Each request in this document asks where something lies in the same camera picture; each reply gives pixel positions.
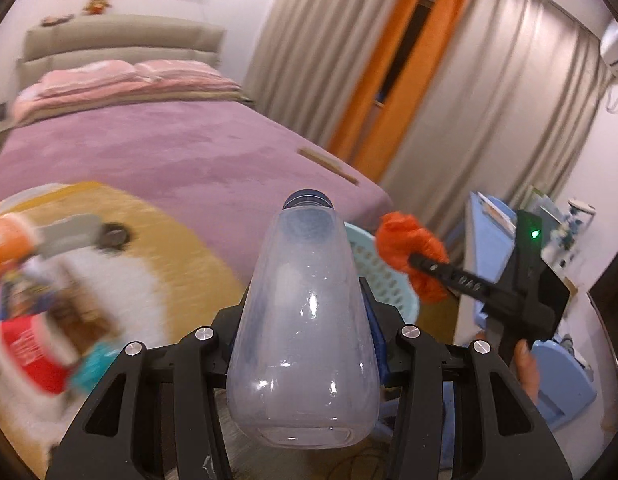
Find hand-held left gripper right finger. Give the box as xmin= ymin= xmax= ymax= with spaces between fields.
xmin=359 ymin=277 xmax=572 ymax=480

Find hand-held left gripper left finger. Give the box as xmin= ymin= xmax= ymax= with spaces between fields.
xmin=45 ymin=305 xmax=250 ymax=480

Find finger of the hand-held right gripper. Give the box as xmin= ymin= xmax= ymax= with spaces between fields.
xmin=408 ymin=253 xmax=495 ymax=306

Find light teal plastic basket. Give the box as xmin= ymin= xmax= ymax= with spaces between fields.
xmin=344 ymin=222 xmax=420 ymax=326

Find orange fluffy cloth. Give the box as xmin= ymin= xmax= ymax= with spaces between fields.
xmin=374 ymin=212 xmax=452 ymax=305

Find clear plastic bottle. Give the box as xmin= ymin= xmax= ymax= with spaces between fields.
xmin=225 ymin=188 xmax=381 ymax=450

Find blue printed packet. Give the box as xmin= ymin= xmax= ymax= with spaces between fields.
xmin=0 ymin=259 xmax=66 ymax=322

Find person's right hand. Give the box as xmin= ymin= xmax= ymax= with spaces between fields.
xmin=512 ymin=338 xmax=542 ymax=407

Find flat book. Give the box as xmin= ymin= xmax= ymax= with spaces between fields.
xmin=479 ymin=191 xmax=517 ymax=235

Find blue and white vase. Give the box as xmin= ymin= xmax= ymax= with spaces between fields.
xmin=564 ymin=199 xmax=597 ymax=258

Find upright books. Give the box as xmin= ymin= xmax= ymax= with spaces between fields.
xmin=518 ymin=185 xmax=557 ymax=223

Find teal packet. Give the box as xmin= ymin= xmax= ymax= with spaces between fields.
xmin=68 ymin=341 xmax=120 ymax=395

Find wooden strip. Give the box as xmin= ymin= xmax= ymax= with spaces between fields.
xmin=298 ymin=147 xmax=360 ymax=184

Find beige curtain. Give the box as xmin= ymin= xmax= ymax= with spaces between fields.
xmin=384 ymin=0 xmax=612 ymax=211
xmin=244 ymin=0 xmax=415 ymax=141

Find orange curtain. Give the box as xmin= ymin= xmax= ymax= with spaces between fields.
xmin=364 ymin=0 xmax=476 ymax=181
xmin=329 ymin=0 xmax=440 ymax=161

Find red and white cup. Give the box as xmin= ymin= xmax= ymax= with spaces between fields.
xmin=0 ymin=314 xmax=74 ymax=397

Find bed with purple cover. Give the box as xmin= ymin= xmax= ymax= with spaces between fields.
xmin=0 ymin=95 xmax=392 ymax=281

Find dark window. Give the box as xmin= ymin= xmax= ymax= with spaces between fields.
xmin=376 ymin=0 xmax=442 ymax=108

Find pink folded quilt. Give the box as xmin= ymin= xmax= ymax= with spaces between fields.
xmin=11 ymin=74 xmax=255 ymax=126

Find pink pillow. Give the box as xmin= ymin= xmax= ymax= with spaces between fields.
xmin=39 ymin=59 xmax=140 ymax=100
xmin=135 ymin=58 xmax=226 ymax=82

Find beige padded headboard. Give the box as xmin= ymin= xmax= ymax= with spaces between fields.
xmin=16 ymin=25 xmax=226 ymax=96

